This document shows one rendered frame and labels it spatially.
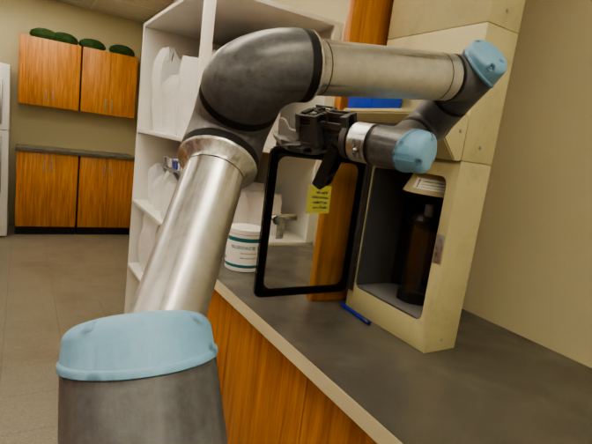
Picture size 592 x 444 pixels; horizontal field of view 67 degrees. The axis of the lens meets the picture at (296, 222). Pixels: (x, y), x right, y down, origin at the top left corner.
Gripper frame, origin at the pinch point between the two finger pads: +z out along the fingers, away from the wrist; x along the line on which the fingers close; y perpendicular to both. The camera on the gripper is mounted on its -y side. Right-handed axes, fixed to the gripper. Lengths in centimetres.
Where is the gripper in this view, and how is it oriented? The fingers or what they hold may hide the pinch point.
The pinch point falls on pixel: (278, 136)
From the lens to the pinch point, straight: 100.8
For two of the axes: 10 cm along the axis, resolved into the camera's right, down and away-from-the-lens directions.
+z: -7.6, -2.5, 6.0
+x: -6.4, 4.3, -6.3
